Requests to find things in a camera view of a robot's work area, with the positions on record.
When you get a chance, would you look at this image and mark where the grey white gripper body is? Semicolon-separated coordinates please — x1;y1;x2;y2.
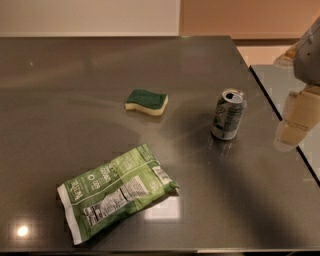
294;17;320;86

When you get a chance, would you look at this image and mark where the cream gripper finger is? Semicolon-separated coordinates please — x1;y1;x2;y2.
273;43;298;68
274;85;320;152

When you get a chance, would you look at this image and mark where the silver green 7up can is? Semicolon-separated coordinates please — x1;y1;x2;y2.
211;88;247;141

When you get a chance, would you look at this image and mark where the green yellow sponge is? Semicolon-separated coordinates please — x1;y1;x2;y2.
125;89;169;116

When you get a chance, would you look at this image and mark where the grey side table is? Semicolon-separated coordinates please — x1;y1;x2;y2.
250;65;320;183

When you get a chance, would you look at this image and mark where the green snack bag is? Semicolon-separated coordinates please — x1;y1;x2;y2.
57;144;179;245

